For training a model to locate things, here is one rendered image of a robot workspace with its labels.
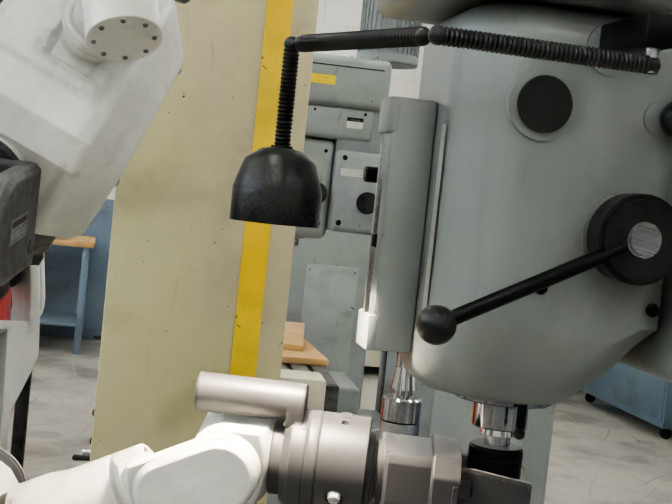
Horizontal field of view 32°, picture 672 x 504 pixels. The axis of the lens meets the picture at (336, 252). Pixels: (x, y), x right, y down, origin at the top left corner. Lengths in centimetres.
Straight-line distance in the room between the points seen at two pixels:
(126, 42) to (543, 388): 46
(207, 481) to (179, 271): 171
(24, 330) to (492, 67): 72
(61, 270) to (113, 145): 890
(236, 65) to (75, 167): 165
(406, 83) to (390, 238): 936
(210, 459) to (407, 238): 25
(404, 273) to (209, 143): 175
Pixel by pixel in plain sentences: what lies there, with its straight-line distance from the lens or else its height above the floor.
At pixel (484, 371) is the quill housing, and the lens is 93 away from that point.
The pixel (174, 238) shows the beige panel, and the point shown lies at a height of 132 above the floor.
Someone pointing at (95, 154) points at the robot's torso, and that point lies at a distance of 107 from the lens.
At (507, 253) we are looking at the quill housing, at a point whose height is 143.
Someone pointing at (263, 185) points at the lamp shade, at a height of 147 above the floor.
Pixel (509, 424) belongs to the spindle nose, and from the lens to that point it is 100.
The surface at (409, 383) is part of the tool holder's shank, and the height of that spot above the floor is 125.
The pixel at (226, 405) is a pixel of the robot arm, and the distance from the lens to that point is 100.
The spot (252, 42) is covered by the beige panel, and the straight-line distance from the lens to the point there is 270.
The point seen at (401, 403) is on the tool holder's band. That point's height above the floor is 123.
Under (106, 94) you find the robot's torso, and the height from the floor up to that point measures 153.
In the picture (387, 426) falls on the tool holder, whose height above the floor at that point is 120.
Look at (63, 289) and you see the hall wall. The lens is 999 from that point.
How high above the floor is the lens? 147
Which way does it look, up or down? 3 degrees down
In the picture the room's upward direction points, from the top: 6 degrees clockwise
